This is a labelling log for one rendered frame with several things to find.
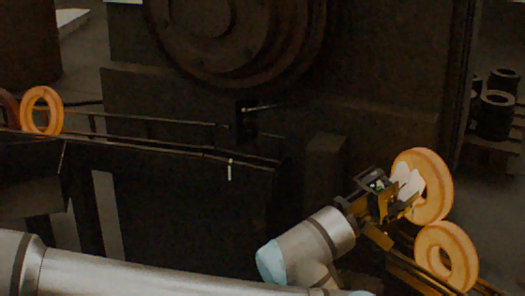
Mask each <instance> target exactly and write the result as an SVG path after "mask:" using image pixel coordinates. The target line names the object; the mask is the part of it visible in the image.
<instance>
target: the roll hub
mask: <svg viewBox="0 0 525 296"><path fill-rule="evenodd" d="M155 11H156V16H157V22H158V21H159V20H160V19H164V20H166V21H167V23H168V25H167V27H166V29H160V28H159V30H160V32H161V34H162V36H163V38H164V40H165V41H166V43H167V44H168V45H169V47H170V49H171V50H172V51H173V52H174V53H175V54H177V55H178V56H179V57H180V59H181V60H182V61H184V62H185V63H187V64H188V65H190V66H193V67H195V65H193V62H194V60H195V58H201V59H202V61H203V65H202V67H201V68H198V67H196V68H198V69H199V70H202V71H206V72H211V73H227V72H231V71H234V70H236V69H239V68H241V67H243V66H245V65H246V64H248V63H249V62H250V61H252V60H253V59H255V58H256V57H257V56H258V55H260V54H261V53H262V52H263V51H264V49H266V48H267V46H268V45H269V43H270V41H271V40H272V37H273V35H274V33H275V31H276V28H277V23H278V19H277V15H278V9H277V1H276V0H263V2H262V5H261V6H260V7H258V6H254V5H253V4H252V2H251V0H155ZM242 49H250V51H251V53H252V54H251V55H250V57H249V59H243V58H242V56H241V55H240V53H239V52H240V51H242Z"/></svg>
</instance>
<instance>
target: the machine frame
mask: <svg viewBox="0 0 525 296"><path fill-rule="evenodd" d="M476 1H477V0H337V16H336V22H335V25H334V29H333V32H332V33H333V34H332V36H331V38H330V41H329V43H328V45H327V46H326V48H325V50H324V51H323V53H322V56H321V58H320V59H318V61H317V62H316V63H315V64H314V65H313V66H312V67H311V68H310V69H309V70H308V71H307V72H306V73H305V74H303V75H302V76H301V77H299V78H298V80H297V81H296V82H294V83H293V84H292V85H290V86H289V87H287V88H286V89H284V90H282V91H280V92H278V93H276V94H274V95H271V96H267V97H264V98H259V99H252V100H235V99H228V98H224V97H220V96H215V95H212V94H210V93H207V92H205V91H204V90H202V89H200V88H199V89H198V88H197V87H195V86H193V85H192V84H190V83H189V82H188V81H187V80H185V79H184V78H183V77H182V76H180V75H179V74H178V73H176V72H175V71H174V69H173V68H172V67H171V66H170V65H169V63H168V62H167V61H166V60H164V57H163V56H162V54H161V53H160V51H159V50H158V49H157V47H156V43H155V42H154V40H153V39H152V38H151V35H150V31H149V29H148V27H147V24H146V21H145V16H144V12H143V4H134V3H118V2H106V7H107V12H106V13H107V20H108V34H109V41H110V43H109V48H110V54H111V61H109V62H107V63H105V64H103V65H102V66H100V67H99V69H100V72H99V77H100V82H101V89H102V102H103V109H104V112H107V113H117V114H125V115H135V116H145V117H146V116H154V117H163V118H173V119H182V120H192V121H202V122H211V123H217V127H211V126H210V131H211V139H212V147H216V148H217V147H218V148H223V149H228V150H232V151H236V152H241V153H246V154H251V155H258V156H263V157H268V158H271V157H272V146H273V139H272V138H267V137H263V136H261V132H262V131H263V132H268V133H273V134H278V135H283V136H288V140H287V141H283V140H279V160H282V159H283V158H284V157H285V156H286V155H287V156H288V180H287V181H286V182H285V183H284V184H283V185H282V186H281V187H280V189H279V190H278V191H277V192H275V239H276V238H277V237H278V236H280V235H282V234H283V233H285V232H286V231H288V230H289V229H293V228H294V227H295V226H297V225H298V224H300V223H302V222H303V209H304V196H305V172H306V148H307V147H308V145H309V144H310V142H311V141H312V140H313V139H314V138H315V136H316V135H317V134H318V133H319V132H327V133H332V134H338V135H342V136H346V137H347V138H348V154H347V166H346V179H345V192H344V195H343V199H345V198H347V197H349V196H350V195H351V194H352V193H354V192H355V188H354V183H353V178H354V177H355V176H357V175H359V174H360V173H362V172H363V171H365V170H367V169H368V168H369V167H371V166H373V165H375V168H376V169H377V168H380V169H382V170H383V171H384V176H386V177H387V178H389V179H391V171H392V167H393V165H394V160H395V159H396V158H397V156H398V155H399V154H401V153H402V152H405V151H409V150H411V149H414V148H426V149H429V150H430V151H433V152H435V153H436V154H437V155H438V156H439V157H440V158H441V159H442V161H443V163H444V164H445V165H446V167H447V168H448V171H449V173H450V175H451V178H453V173H454V167H455V157H456V152H457V148H458V138H459V133H460V123H461V118H462V113H463V103H464V97H465V93H466V83H467V78H468V73H469V71H468V68H469V63H470V58H471V57H470V53H471V48H472V39H473V26H474V21H475V17H474V15H475V11H476V7H477V5H476ZM302 99H309V103H306V104H299V105H293V106H290V107H283V108H277V109H271V110H265V111H257V118H258V145H257V144H252V143H247V142H244V136H243V134H242V126H243V117H244V116H245V115H246V114H243V113H242V109H243V108H253V107H255V106H256V105H257V107H259V106H265V105H271V104H278V103H283V102H290V101H296V100H302ZM105 121H106V122H105V128H106V134H111V135H118V136H125V137H132V138H141V139H142V138H143V125H142V120H130V119H122V118H112V117H105ZM147 124H148V130H149V135H150V139H149V140H156V141H172V142H180V143H188V144H196V145H205V140H204V134H203V132H204V127H203V126H195V125H184V124H176V123H166V122H158V121H147ZM218 124H224V125H229V126H231V129H230V130H229V129H224V128H219V127H218ZM112 179H113V186H114V193H115V198H116V206H117V213H118V218H119V225H120V232H121V238H122V245H123V248H124V251H125V258H126V261H129V262H131V263H137V264H142V265H149V266H156V267H162V268H168V269H170V270H176V271H181V272H188V273H195V274H207V275H214V276H220V277H228V278H234V279H241V280H247V273H246V241H245V198H244V197H240V196H236V195H233V194H229V193H224V192H220V191H216V190H213V189H210V188H205V187H199V186H193V185H180V184H175V183H168V182H161V181H156V180H150V179H144V178H138V177H132V176H126V175H120V174H112ZM371 247H372V244H371V243H370V240H369V239H368V238H365V237H364V235H363V234H361V233H360V237H359V238H357V239H356V240H355V245H354V247H353V248H352V249H350V250H349V251H347V252H346V253H344V254H343V255H341V256H340V257H338V258H337V259H335V260H334V261H333V265H334V266H335V267H336V266H337V267H339V268H340V269H342V268H343V269H346V270H350V271H353V272H354V271H357V272H358V273H363V274H364V275H367V274H370V276H373V275H375V276H377V278H379V279H382V284H383V285H385V278H386V272H384V271H383V270H382V269H379V268H378V267H377V266H376V265H375V264H374V263H373V262H371Z"/></svg>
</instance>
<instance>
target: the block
mask: <svg viewBox="0 0 525 296"><path fill-rule="evenodd" d="M347 154H348V138H347V137H346V136H342V135H338V134H332V133H327V132H319V133H318V134H317V135H316V136H315V138H314V139H313V140H312V141H311V142H310V144H309V145H308V146H307V148H306V172H305V196H304V209H303V221H305V220H306V219H308V218H309V217H311V216H312V215H314V214H316V213H317V212H319V211H320V210H321V209H323V208H324V207H326V206H332V207H334V208H335V207H336V206H335V203H334V199H335V198H336V197H338V196H341V197H342V198H343V195H344V192H345V179H346V166H347Z"/></svg>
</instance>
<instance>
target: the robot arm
mask: <svg viewBox="0 0 525 296"><path fill-rule="evenodd" d="M369 170H370V173H369V174H368V175H367V176H366V177H364V178H362V179H361V178H360V177H361V176H362V175H364V174H365V173H367V172H368V171H369ZM353 183H354V188H355V192H354V193H352V194H351V195H350V196H349V197H347V198H345V199H343V198H342V197H341V196H338V197H336V198H335V199H334V203H335V206H336V207H335V208H334V207H332V206H326V207H324V208H323V209H321V210H320V211H319V212H317V213H316V214H314V215H312V216H311V217H309V218H308V219H306V220H305V221H303V222H302V223H300V224H298V225H297V226H295V227H294V228H293V229H289V230H288V231H286V232H285V233H283V234H282V235H280V236H278V237H277V238H276V239H275V240H274V239H273V240H271V241H270V242H269V244H267V245H265V246H264V247H262V248H261V249H260V250H259V251H258V252H257V253H256V264H257V267H258V269H259V272H260V274H261V276H262V279H263V280H264V282H265V283H261V282H254V281H247V280H241V279H234V278H228V277H220V276H214V275H207V274H195V273H188V272H181V271H176V270H170V269H168V268H162V267H156V266H149V265H142V264H137V263H131V262H129V261H123V260H118V259H105V258H100V257H98V256H93V255H87V254H82V253H75V252H69V251H66V250H63V249H57V248H51V247H47V246H46V245H45V244H44V243H43V242H42V241H41V240H40V239H39V238H38V235H36V234H29V233H23V232H20V231H17V230H13V229H0V296H375V295H374V294H372V293H371V292H367V291H363V290H357V291H347V290H339V288H338V285H337V283H336V282H335V280H334V278H332V276H331V274H330V273H329V270H328V268H326V266H327V265H329V264H330V263H332V262H333V261H334V260H335V259H337V258H338V257H340V256H341V255H343V254H344V253H346V252H347V251H349V250H350V249H352V248H353V247H354V245H355V240H356V239H357V238H359V237H360V233H361V234H363V235H364V237H365V238H368V239H369V240H370V243H371V244H372V246H373V247H374V248H378V249H380V250H381V251H384V252H386V253H387V252H388V251H389V249H390V248H391V247H392V245H393V244H394V242H393V241H392V240H390V237H389V236H388V234H387V233H386V232H385V231H382V230H379V229H377V228H375V227H374V226H373V225H376V224H377V223H378V224H379V225H381V224H389V222H391V221H393V220H394V219H396V220H399V219H400V218H401V217H402V216H404V215H405V214H407V213H408V212H409V211H411V210H412V209H413V207H414V206H415V203H416V202H417V201H418V199H419V197H420V194H421V193H422V192H423V190H424V188H425V186H426V183H425V181H424V179H423V178H422V177H421V176H420V173H419V172H418V170H413V171H412V173H411V172H410V170H409V169H408V167H407V165H406V163H405V162H404V161H402V162H400V163H398V164H397V167H396V171H395V174H394V176H393V177H392V178H391V179H389V178H387V177H386V176H384V171H383V170H382V169H380V168H377V169H376V168H375V165H373V166H371V167H369V168H368V169H367V170H365V171H363V172H362V173H360V174H359V175H357V176H355V177H354V178H353ZM369 222H370V223H372V224H373V225H372V224H370V223H369Z"/></svg>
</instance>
